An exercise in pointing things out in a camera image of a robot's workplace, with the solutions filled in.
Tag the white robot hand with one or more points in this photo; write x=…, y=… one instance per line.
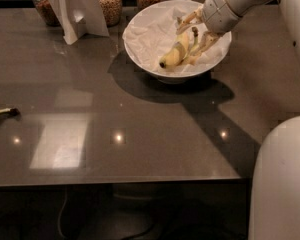
x=217, y=13

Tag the middle glass grain jar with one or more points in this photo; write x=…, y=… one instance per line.
x=112, y=10

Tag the banana at table edge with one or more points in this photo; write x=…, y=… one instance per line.
x=8, y=112

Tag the large yellow banana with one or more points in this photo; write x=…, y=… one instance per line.
x=177, y=52

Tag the white paper napkin liner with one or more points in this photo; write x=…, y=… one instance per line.
x=162, y=41

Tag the left glass grain jar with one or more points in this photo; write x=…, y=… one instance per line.
x=46, y=12

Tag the small yellow banana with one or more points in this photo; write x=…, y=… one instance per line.
x=193, y=53

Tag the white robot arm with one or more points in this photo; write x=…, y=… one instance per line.
x=275, y=194

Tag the white folded paper stand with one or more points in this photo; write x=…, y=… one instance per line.
x=79, y=17

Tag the white ceramic bowl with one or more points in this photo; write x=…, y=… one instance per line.
x=152, y=32

